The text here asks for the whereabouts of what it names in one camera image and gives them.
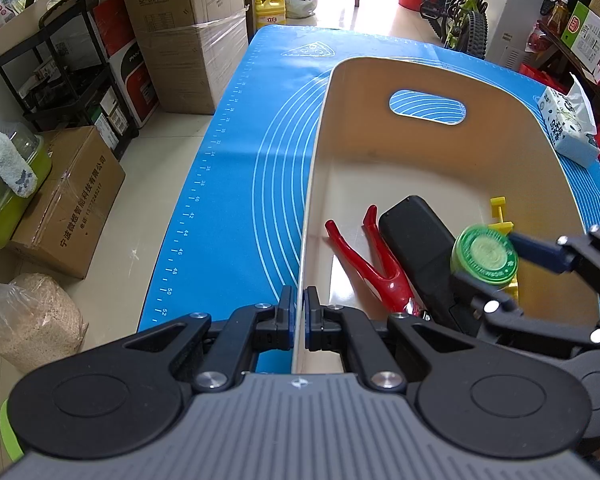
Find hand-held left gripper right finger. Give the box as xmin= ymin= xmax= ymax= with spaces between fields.
xmin=304 ymin=286 xmax=476 ymax=393

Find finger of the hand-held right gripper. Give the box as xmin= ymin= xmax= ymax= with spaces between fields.
xmin=509 ymin=226 xmax=600 ymax=301
xmin=452 ymin=270 xmax=600 ymax=359

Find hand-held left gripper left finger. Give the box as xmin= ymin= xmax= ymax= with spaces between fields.
xmin=125 ymin=285 xmax=297 ymax=393

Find yellow plastic tool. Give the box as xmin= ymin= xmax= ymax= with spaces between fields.
xmin=489 ymin=195 xmax=522 ymax=306

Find red handled pliers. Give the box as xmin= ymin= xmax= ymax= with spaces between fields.
xmin=325 ymin=204 xmax=433 ymax=318

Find beige plastic basket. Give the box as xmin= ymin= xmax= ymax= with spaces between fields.
xmin=291 ymin=56 xmax=600 ymax=376

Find white tissue pack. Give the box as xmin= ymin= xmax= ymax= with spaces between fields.
xmin=535 ymin=74 xmax=600 ymax=168

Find blue silicone mat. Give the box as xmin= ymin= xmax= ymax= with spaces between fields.
xmin=137 ymin=25 xmax=600 ymax=333

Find green product box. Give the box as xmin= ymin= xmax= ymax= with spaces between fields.
xmin=560 ymin=1 xmax=600 ymax=73

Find white chest freezer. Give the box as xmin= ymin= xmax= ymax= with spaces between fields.
xmin=485 ymin=0 xmax=571 ymax=73

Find brown printed cardboard box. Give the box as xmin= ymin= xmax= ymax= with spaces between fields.
xmin=7 ymin=125 xmax=127 ymax=280

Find green bicycle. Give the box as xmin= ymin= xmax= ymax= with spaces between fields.
xmin=420 ymin=0 xmax=503 ymax=58

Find clear bag of grain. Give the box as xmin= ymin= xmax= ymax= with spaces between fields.
xmin=0 ymin=272 xmax=88 ymax=373

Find plastic wrapped cardboard box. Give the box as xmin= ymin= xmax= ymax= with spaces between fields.
xmin=130 ymin=10 xmax=251 ymax=116

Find red white appliance box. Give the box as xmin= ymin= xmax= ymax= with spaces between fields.
xmin=92 ymin=0 xmax=160 ymax=128

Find green plastic rim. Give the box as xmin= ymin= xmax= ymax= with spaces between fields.
xmin=0 ymin=400 xmax=26 ymax=463

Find lime green plastic container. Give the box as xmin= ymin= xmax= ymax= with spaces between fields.
xmin=0 ymin=122 xmax=53 ymax=250

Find yellow detergent bottle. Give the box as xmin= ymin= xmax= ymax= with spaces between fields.
xmin=254 ymin=0 xmax=287 ymax=33

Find black utility cart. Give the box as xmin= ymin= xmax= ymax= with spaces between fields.
xmin=0 ymin=0 xmax=141 ymax=161

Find white patterned cloth roll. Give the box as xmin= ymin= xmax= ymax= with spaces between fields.
xmin=0 ymin=129 xmax=39 ymax=198

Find cardboard box with bottles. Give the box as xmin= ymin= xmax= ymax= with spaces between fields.
xmin=0 ymin=0 xmax=81 ymax=58

